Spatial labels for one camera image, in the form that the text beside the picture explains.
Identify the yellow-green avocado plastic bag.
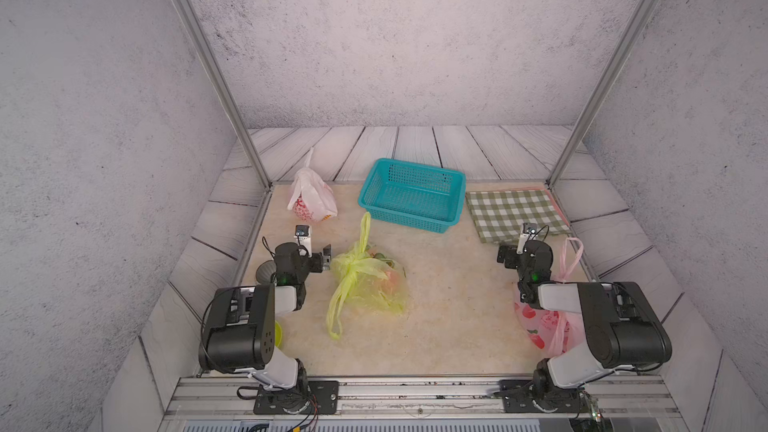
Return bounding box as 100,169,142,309
325,212,408,340

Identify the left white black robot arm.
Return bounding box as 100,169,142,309
198,242,332,397

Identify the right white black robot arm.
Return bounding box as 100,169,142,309
494,240,673,415

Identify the white tied plastic bag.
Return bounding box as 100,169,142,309
287,148,338,223

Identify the pink strawberry plastic bag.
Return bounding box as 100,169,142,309
514,238,586,358

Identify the green checkered cloth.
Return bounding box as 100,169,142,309
465,189,570,244

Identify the lime green plastic cup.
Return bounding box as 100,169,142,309
275,321,283,348

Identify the teal plastic basket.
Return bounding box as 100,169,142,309
358,158,466,233

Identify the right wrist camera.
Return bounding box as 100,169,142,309
516,222,539,254

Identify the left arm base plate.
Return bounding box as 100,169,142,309
253,380,340,415

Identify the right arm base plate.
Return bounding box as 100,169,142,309
491,379,587,417

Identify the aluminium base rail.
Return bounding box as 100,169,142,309
163,375,687,431

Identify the right aluminium frame post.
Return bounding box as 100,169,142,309
545,0,660,190

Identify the aluminium frame post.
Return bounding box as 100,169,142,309
171,0,272,189
545,0,660,190

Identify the left aluminium frame post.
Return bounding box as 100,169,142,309
171,0,272,189

